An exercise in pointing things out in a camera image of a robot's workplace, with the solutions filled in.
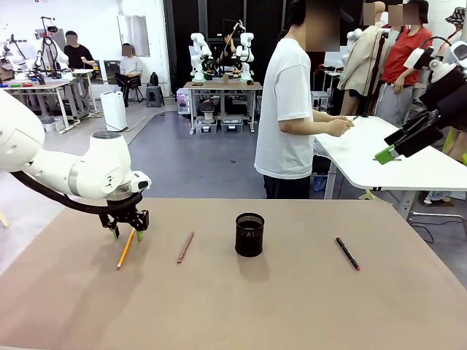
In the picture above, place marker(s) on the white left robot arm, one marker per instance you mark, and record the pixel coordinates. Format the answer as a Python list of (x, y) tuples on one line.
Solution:
[(33, 160)]

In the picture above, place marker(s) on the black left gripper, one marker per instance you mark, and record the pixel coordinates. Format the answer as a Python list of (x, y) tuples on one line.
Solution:
[(122, 213)]

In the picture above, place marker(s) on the person's right forearm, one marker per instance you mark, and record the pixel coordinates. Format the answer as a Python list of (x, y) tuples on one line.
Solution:
[(303, 127)]

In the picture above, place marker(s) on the person in bucket hat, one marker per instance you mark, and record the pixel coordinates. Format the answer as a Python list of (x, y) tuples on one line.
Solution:
[(458, 22)]

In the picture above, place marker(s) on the white wall panel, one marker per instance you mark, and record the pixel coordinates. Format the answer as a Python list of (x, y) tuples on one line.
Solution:
[(133, 34)]

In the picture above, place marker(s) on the black step stool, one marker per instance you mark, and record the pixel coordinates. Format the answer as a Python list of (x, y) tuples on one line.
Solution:
[(155, 96)]

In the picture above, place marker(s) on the yellow pencil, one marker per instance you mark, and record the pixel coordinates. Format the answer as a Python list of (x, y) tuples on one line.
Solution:
[(126, 249)]

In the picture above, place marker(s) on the seated person light shirt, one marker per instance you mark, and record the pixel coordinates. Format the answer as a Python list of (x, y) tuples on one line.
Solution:
[(130, 67)]

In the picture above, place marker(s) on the person in white T-shirt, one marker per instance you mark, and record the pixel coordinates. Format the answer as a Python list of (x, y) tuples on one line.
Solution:
[(286, 109)]

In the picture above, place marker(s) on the black and white robot rig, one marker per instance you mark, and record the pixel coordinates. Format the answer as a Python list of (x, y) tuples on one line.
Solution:
[(51, 51)]

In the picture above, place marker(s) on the person's right hand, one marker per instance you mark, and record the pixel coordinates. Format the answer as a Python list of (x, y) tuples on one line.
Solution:
[(340, 127)]

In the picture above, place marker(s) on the black bag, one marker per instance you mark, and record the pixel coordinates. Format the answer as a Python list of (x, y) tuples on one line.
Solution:
[(154, 78)]

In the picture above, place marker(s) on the person's left forearm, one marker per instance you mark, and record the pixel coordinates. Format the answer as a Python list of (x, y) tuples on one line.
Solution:
[(323, 116)]

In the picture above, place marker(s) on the grey storage bin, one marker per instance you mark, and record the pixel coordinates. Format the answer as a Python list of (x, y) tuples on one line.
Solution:
[(206, 125), (231, 125)]

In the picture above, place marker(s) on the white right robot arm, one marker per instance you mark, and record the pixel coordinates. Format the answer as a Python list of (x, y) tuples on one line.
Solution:
[(460, 54)]

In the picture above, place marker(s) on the white standing desk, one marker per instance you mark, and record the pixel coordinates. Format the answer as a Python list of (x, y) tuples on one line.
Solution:
[(84, 73)]

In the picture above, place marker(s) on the black mesh pen holder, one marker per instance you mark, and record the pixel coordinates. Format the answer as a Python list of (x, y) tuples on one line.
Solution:
[(250, 237)]

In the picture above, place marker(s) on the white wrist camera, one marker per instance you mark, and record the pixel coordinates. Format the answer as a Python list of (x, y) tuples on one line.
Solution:
[(140, 181), (416, 57)]

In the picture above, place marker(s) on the cluttered wooden work table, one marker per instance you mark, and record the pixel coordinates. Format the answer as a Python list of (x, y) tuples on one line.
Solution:
[(36, 85)]

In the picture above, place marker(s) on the white work table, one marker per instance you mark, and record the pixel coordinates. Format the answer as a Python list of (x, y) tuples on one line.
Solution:
[(386, 160)]

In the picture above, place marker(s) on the person in red shirt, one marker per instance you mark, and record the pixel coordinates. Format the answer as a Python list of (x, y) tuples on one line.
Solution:
[(405, 54)]

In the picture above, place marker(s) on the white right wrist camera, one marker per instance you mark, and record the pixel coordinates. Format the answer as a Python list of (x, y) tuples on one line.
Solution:
[(416, 57)]

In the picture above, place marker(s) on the mannequin in beige coat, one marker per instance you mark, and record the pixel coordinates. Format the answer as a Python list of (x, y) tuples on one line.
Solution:
[(359, 62)]

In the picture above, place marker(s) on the small white robot arm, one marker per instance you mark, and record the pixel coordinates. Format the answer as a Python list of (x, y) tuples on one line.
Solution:
[(197, 54), (246, 54)]

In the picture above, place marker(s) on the black pen red cap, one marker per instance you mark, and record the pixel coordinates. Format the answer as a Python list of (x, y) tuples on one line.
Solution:
[(347, 254)]

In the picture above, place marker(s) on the black tripod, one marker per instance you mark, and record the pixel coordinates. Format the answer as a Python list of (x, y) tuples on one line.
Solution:
[(376, 73)]

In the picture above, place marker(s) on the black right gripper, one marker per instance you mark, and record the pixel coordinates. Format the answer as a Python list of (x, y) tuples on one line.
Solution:
[(450, 98)]

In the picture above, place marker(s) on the white air purifier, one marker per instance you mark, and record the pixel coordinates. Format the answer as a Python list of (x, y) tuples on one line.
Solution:
[(114, 111)]

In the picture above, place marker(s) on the wooden table white legs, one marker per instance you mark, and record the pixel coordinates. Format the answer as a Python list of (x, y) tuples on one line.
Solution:
[(222, 86)]

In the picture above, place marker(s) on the person in black shirt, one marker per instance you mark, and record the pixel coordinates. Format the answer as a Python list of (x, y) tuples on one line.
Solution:
[(77, 54)]

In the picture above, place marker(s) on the desktop computer with lights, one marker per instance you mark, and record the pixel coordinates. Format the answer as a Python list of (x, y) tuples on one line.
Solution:
[(183, 102)]

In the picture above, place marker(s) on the person holding stick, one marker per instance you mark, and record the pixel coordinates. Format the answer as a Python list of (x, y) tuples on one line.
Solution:
[(228, 47)]

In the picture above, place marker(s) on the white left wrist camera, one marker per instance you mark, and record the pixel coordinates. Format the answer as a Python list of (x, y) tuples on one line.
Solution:
[(140, 181)]

